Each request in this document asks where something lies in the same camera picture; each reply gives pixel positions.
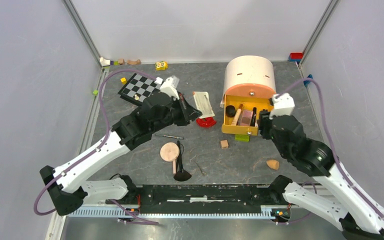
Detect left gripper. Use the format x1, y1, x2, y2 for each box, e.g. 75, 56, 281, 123
151, 93, 203, 134

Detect black mascara tube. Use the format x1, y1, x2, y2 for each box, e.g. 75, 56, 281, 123
250, 107, 257, 127

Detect red plastic arch toy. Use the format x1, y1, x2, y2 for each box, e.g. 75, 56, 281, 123
195, 117, 217, 128

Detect pink blush palette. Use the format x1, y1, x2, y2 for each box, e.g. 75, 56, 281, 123
238, 110, 254, 127

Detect beige concealer tube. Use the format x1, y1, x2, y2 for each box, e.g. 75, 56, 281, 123
230, 103, 244, 126

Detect small black round jar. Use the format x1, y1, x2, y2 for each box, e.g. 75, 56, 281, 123
225, 105, 236, 118

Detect round pink powder compact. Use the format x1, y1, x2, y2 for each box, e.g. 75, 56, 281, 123
159, 142, 180, 162

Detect round drawer organizer box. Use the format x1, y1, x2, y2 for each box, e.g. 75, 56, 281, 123
220, 55, 276, 136

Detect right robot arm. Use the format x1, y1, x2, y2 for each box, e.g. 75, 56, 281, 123
258, 93, 384, 240

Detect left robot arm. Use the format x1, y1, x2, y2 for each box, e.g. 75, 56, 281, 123
33, 76, 202, 216

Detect orange makeup sponge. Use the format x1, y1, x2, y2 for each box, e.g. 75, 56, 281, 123
266, 159, 280, 171

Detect black makeup brush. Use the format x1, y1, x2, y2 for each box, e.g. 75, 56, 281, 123
173, 140, 192, 182

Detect green lego brick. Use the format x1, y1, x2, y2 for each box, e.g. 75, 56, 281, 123
234, 134, 250, 143

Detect small wooden cube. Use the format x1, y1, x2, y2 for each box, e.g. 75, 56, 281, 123
220, 139, 229, 149

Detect yellow toy block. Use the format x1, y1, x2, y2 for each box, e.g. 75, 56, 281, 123
155, 61, 169, 71

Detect black white chessboard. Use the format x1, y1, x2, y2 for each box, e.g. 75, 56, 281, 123
118, 73, 161, 106

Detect yellow cube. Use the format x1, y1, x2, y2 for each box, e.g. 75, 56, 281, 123
120, 77, 127, 85

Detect red blue blocks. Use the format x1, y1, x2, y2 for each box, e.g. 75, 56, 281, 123
288, 52, 304, 62

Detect wooden arch block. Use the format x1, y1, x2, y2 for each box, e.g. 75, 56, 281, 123
126, 59, 142, 65

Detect small wooden block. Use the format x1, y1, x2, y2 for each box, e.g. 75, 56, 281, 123
117, 58, 125, 65

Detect blue block by wall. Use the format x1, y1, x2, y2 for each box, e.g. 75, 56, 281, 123
303, 74, 313, 87

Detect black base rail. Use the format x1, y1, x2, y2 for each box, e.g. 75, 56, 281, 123
117, 184, 288, 214

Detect white corner bracket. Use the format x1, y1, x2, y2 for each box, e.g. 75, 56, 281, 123
99, 57, 112, 67

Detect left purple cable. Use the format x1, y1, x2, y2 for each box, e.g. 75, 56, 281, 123
33, 68, 163, 227

